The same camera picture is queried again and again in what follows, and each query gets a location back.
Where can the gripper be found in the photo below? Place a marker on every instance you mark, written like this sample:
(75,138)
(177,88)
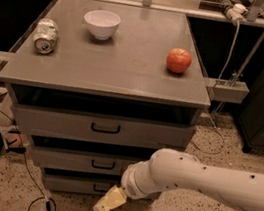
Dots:
(131,184)

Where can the grey drawer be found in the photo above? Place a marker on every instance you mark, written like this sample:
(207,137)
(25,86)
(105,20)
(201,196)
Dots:
(81,161)
(78,182)
(93,127)

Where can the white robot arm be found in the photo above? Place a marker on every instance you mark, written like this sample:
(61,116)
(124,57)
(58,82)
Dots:
(168,169)

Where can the grey bottom drawer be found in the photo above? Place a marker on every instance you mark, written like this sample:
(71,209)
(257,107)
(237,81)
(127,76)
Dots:
(78,182)

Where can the grey top drawer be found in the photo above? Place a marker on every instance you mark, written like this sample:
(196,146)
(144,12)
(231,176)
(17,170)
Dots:
(93,127)

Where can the grey drawer cabinet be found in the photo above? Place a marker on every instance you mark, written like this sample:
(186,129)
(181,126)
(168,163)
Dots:
(124,76)

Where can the red apple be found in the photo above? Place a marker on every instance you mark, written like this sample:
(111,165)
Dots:
(178,60)

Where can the metal diagonal rod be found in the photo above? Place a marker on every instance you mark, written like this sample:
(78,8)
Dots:
(231,82)

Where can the white ceramic bowl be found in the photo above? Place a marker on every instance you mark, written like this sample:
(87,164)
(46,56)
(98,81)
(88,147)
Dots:
(102,24)

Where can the crushed soda can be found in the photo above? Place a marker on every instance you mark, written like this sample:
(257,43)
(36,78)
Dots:
(45,36)

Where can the white power strip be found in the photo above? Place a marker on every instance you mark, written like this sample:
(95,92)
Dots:
(233,12)

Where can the grey metal bracket block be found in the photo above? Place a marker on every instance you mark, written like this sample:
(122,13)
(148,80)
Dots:
(220,90)

